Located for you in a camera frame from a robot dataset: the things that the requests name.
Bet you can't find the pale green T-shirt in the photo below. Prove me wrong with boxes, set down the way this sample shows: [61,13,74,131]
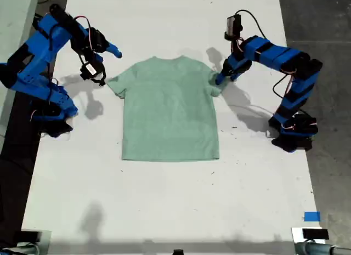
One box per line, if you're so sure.
[106,55,224,162]

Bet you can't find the pale side table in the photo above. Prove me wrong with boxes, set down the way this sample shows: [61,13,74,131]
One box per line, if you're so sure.
[0,0,41,138]

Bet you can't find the blue tape strip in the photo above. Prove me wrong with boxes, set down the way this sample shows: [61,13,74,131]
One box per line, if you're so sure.
[303,211,321,222]

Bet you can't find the small black box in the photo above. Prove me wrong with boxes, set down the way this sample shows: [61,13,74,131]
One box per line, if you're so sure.
[302,229,329,240]
[20,230,42,243]

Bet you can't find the grey metal tube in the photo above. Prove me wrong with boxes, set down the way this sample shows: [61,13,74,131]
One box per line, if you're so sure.
[0,242,41,255]
[295,240,351,255]

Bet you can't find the black camera box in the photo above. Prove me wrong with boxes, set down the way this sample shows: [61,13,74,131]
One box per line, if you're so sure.
[79,61,97,81]
[225,14,244,41]

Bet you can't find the black camera stalk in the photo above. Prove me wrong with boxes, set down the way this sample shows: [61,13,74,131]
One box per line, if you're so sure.
[230,37,240,58]
[90,62,107,87]

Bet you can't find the black camera cable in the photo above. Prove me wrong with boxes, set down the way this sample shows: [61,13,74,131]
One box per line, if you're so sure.
[235,9,267,39]

